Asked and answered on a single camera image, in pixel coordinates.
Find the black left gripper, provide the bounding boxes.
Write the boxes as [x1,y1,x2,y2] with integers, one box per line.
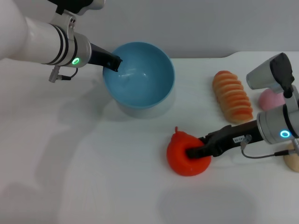
[89,42,123,73]

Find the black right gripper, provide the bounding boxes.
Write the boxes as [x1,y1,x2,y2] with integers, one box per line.
[186,120,267,161]

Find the orange toy fruit with stem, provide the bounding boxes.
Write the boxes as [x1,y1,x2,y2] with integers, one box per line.
[166,126,212,177]

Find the blue bowl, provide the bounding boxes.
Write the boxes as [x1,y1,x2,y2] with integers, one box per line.
[102,42,175,119]

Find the orange striped bread roll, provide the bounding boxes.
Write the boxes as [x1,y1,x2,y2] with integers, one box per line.
[212,70,254,124]

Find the pink round bun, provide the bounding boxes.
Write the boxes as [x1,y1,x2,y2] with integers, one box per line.
[258,88,287,112]

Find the beige round bun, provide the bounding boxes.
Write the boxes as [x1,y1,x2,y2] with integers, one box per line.
[284,142,299,173]

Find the left wrist cable with plug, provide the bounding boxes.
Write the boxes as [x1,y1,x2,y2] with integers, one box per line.
[48,65,79,83]

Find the wrist cable with plug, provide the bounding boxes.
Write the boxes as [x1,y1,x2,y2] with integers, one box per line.
[48,65,79,83]
[240,134,299,159]

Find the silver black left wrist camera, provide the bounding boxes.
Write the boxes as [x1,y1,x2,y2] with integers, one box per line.
[46,0,106,35]

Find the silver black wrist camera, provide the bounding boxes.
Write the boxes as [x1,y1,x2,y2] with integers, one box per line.
[46,0,106,35]
[246,52,299,105]

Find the right wrist cable with plug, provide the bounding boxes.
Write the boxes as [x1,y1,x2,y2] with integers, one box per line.
[240,134,299,159]

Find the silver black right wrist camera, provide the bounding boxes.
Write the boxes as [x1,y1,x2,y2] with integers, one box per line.
[246,52,299,105]

